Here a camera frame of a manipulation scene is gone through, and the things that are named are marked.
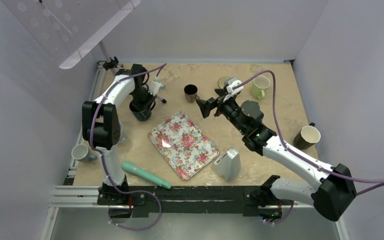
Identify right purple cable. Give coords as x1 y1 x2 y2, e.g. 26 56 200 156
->
233 69 384 226

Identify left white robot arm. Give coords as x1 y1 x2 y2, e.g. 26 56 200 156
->
82 64 156 205

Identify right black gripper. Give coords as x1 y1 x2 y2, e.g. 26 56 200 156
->
196 88 247 134

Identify light green mug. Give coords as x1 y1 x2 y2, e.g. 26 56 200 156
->
250 75 271 100

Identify dark blue mug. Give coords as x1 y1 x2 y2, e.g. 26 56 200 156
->
129 100 156 122

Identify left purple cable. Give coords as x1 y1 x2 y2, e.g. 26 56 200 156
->
89 62 168 232

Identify cream mug black handle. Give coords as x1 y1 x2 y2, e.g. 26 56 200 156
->
217 76 231 89

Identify silver wedge box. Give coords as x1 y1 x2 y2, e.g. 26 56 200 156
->
211 147 241 183

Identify purple cable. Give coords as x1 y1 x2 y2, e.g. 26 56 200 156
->
233 69 384 226
89 62 168 232

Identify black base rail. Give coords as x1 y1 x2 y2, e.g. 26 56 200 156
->
97 186 292 221

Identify silver tripod stand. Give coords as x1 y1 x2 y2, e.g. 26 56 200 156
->
95 41 167 104

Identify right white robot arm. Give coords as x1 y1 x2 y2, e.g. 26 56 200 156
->
196 97 357 222

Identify perforated clear panel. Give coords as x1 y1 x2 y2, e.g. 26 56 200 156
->
3 0 141 69

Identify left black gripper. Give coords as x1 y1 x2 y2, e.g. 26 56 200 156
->
130 87 157 117

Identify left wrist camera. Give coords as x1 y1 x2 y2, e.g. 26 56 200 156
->
147 76 166 96

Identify teal cylindrical bottle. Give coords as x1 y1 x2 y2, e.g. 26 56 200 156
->
121 161 172 190

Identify floral tray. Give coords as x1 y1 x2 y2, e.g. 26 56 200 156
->
148 111 219 181

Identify aluminium frame rail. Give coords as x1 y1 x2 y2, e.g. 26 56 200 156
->
39 185 350 240

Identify brown small mug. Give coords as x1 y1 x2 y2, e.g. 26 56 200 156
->
183 84 201 103

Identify grey mug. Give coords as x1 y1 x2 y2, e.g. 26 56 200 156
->
118 121 127 144

